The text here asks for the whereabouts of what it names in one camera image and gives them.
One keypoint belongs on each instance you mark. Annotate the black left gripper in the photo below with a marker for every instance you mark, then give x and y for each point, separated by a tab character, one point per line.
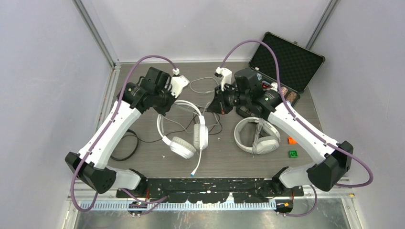
163	110

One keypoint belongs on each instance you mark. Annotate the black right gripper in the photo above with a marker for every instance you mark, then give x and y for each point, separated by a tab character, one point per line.
218	104

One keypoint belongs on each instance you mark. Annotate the large white grey headphones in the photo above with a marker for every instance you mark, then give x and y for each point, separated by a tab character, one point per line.
266	139

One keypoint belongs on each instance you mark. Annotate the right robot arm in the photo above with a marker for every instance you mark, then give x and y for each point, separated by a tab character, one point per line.
331	159

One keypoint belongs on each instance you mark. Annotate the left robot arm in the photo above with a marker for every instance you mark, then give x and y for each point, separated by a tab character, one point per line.
90	163

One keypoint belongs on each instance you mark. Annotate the black headphones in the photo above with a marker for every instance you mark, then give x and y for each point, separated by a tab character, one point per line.
127	147

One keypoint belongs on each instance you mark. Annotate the orange curved plastic piece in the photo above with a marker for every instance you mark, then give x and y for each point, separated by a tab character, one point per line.
291	141

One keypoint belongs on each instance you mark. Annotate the green lego brick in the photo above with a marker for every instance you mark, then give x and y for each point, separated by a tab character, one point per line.
293	154

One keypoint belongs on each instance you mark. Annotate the black poker chip case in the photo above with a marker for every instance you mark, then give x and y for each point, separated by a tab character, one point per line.
286	69

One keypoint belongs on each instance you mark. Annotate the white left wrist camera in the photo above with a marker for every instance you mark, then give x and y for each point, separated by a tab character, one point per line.
178	83

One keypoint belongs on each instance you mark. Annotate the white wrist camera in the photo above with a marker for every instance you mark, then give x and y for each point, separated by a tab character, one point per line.
178	83
225	75

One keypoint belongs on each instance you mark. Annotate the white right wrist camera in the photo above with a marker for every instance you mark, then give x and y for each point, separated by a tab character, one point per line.
225	75

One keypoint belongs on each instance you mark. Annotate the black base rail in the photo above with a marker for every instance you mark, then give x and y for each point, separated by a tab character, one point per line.
213	190

